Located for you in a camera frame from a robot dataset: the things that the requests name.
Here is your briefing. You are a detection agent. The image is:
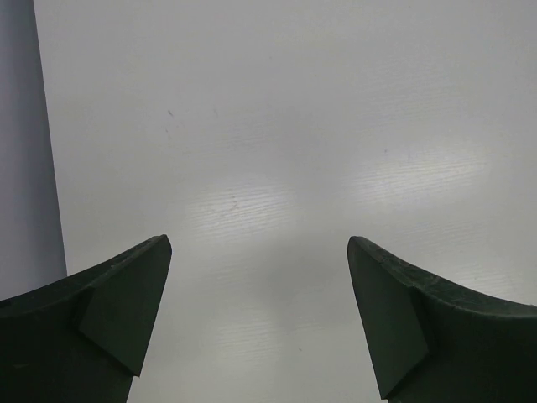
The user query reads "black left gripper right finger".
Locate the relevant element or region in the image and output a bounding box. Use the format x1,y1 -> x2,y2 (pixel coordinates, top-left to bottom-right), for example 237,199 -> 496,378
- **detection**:
347,237 -> 536,402

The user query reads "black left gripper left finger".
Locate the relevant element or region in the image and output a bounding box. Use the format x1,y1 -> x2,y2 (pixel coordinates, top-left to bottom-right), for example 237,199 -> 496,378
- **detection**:
1,235 -> 171,403

